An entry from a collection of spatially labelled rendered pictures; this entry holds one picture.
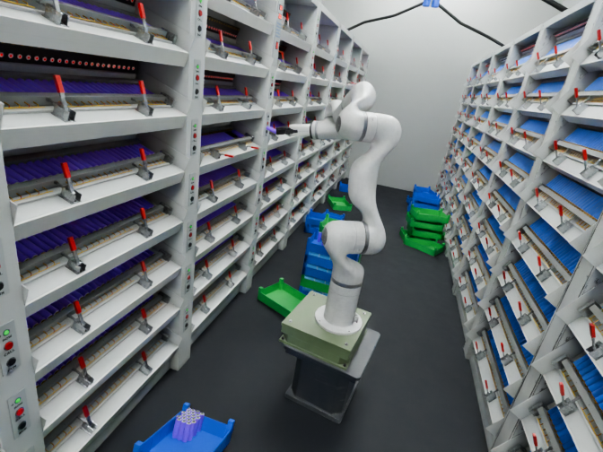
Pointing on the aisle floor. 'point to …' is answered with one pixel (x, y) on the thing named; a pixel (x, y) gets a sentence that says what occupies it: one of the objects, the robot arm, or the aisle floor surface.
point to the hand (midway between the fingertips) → (281, 131)
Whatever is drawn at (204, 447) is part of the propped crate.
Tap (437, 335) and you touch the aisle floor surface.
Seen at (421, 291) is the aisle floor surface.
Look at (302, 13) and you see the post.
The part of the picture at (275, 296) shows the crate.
